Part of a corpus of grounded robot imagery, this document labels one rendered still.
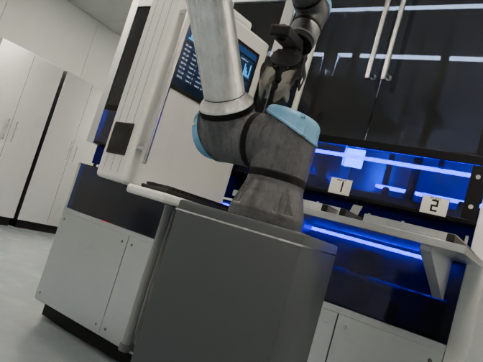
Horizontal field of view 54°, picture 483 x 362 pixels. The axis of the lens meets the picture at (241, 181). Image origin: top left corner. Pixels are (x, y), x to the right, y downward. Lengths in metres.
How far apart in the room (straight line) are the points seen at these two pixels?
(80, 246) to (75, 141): 3.94
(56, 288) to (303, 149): 2.01
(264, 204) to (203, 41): 0.32
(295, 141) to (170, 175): 0.91
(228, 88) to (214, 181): 0.99
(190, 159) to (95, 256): 0.92
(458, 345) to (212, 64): 1.15
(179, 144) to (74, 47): 5.29
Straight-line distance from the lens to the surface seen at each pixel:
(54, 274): 2.73
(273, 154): 0.89
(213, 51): 0.91
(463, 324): 1.65
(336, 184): 1.80
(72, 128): 6.40
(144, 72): 1.73
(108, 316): 2.39
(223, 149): 0.97
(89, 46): 7.09
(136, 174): 1.65
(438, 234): 1.41
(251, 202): 0.86
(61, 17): 6.87
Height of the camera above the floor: 0.77
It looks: 5 degrees up
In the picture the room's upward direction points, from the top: 17 degrees clockwise
